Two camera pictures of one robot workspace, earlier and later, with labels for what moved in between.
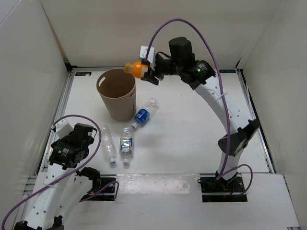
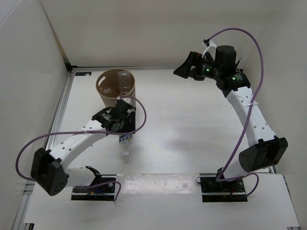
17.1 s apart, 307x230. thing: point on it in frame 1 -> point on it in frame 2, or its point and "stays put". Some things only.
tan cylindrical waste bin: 118,89 stays put
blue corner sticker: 82,74 stays put
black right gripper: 149,76 -> 193,60
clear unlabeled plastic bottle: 110,147 -> 124,80
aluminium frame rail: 45,159 stays put
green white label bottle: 126,144 stays put
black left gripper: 65,139 -> 130,126
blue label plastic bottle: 143,115 -> 110,90
